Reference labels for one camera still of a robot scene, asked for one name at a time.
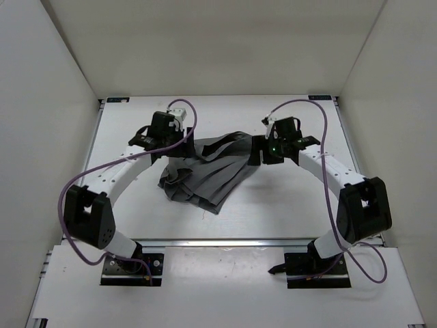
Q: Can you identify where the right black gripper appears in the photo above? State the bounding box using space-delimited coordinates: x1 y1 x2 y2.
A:
249 135 286 167

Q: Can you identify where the grey pleated skirt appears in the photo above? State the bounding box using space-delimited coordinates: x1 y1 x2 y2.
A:
158 131 257 215

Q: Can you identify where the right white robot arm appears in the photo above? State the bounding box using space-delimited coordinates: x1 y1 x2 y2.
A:
248 116 392 274

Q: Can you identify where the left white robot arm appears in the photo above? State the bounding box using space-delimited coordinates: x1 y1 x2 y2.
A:
64 108 194 272

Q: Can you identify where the right corner label sticker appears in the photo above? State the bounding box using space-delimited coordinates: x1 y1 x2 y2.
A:
308 94 332 101

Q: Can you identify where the corner label sticker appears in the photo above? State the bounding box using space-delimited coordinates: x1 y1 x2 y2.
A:
308 94 332 101
106 97 130 103

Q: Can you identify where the left corner label sticker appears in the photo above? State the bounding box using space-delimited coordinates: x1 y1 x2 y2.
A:
106 97 130 103

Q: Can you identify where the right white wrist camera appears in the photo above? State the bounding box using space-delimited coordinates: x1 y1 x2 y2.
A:
262 114 276 139

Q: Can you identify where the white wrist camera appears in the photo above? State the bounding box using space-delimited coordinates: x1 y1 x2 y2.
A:
262 114 276 139
167 108 187 131

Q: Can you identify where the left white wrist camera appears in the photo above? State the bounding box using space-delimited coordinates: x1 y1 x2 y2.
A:
167 108 187 131

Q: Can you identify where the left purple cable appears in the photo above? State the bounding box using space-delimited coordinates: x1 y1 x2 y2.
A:
58 98 199 267

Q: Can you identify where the purple cable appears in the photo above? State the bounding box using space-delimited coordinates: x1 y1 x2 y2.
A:
58 98 199 267
269 99 389 283

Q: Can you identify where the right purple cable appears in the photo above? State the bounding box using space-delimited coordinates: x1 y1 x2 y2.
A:
269 99 389 283

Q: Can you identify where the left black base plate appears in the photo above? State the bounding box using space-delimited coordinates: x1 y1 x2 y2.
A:
100 253 165 287

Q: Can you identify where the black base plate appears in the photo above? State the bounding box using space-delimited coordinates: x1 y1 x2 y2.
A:
100 253 165 287
268 241 352 289

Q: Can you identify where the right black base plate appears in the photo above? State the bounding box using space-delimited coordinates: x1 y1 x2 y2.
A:
268 241 352 289

